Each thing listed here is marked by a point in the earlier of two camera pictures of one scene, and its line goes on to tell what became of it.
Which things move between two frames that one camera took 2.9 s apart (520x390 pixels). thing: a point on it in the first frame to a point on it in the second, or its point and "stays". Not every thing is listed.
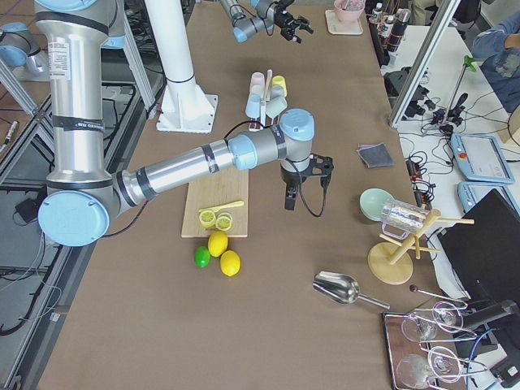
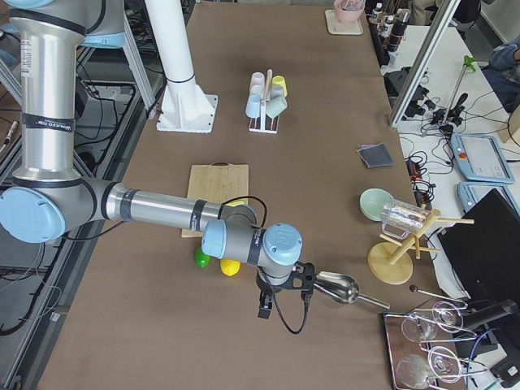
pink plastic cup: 257,79 stays
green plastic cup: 275,106 stays
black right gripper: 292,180 to 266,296
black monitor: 487,253 stays
